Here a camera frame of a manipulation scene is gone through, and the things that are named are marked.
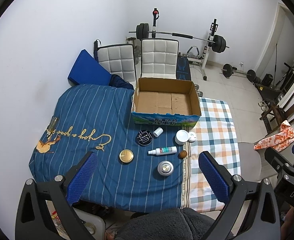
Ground brown walnut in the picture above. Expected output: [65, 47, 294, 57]
[178, 151, 187, 159]

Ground silver round tin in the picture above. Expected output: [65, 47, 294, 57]
[157, 161, 174, 177]

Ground gold round tin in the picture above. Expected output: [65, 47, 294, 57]
[119, 149, 134, 164]

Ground white round jar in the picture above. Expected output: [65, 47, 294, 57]
[174, 129, 189, 145]

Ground white green spray bottle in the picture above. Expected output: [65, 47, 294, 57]
[148, 146, 177, 156]

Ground small white pill bottle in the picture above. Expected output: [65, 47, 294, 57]
[153, 127, 163, 138]

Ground black round patterned tin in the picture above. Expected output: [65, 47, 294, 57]
[136, 129, 153, 146]

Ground cardboard box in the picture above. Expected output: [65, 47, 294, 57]
[131, 77, 201, 127]

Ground orange white floral cloth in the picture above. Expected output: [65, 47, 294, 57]
[253, 120, 294, 152]

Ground brown wooden chair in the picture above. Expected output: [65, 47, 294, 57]
[260, 93, 294, 135]

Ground dark fleece garment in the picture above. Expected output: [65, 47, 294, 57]
[114, 207, 215, 239]

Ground plaid checkered blanket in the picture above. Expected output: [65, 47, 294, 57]
[181, 98, 241, 213]

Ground small glass bottle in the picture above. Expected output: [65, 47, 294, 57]
[46, 116, 59, 136]

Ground small white square cap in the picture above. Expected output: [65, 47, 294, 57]
[188, 132, 197, 142]

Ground blue striped bedsheet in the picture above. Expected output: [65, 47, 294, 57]
[29, 85, 183, 213]

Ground dumbbell on floor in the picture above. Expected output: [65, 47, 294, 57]
[195, 84, 203, 98]

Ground barbell on floor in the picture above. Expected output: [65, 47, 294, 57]
[221, 63, 257, 82]

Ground dark blue cloth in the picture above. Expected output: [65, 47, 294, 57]
[109, 74, 134, 90]

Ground blue foam cushion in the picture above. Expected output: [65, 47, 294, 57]
[68, 49, 112, 86]

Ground blue black bench pad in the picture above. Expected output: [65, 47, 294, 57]
[176, 56, 191, 81]

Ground left white padded chair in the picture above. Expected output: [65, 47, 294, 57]
[93, 40, 137, 86]

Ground white padded chair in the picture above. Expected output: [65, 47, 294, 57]
[140, 38, 179, 79]
[93, 40, 137, 86]

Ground right white padded chair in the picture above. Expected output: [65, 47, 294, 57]
[140, 38, 179, 79]

